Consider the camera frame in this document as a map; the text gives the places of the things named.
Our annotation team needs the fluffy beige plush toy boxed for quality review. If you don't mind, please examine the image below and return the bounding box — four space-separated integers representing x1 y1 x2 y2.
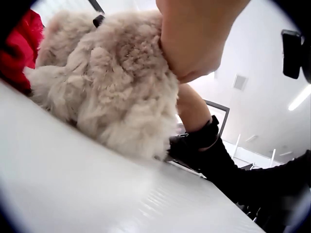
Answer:
24 9 181 162

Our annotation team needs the black wrist band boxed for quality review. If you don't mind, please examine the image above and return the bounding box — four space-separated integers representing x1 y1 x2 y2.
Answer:
167 115 220 159

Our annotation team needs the dark framed window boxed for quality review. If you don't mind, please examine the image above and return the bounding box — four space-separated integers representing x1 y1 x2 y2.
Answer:
204 99 230 137

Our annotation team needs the person's body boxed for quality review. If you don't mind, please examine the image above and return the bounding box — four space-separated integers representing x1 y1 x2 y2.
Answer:
234 149 311 233

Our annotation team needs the person's left hand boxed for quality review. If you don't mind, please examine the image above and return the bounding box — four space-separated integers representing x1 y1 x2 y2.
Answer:
155 0 244 84

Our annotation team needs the square ceiling vent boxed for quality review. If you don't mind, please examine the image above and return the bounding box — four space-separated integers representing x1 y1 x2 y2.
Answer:
233 74 249 91

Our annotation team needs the person's right hand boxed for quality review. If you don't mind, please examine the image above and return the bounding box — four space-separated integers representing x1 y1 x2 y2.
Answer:
176 83 212 133

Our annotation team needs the black clip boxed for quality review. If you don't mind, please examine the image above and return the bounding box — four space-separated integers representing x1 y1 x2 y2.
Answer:
93 15 105 28

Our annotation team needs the long ceiling lamp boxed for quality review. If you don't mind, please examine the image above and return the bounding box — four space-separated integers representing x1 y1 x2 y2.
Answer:
288 84 311 111

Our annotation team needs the red cloth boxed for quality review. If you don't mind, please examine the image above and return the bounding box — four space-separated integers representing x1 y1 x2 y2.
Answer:
0 9 44 94

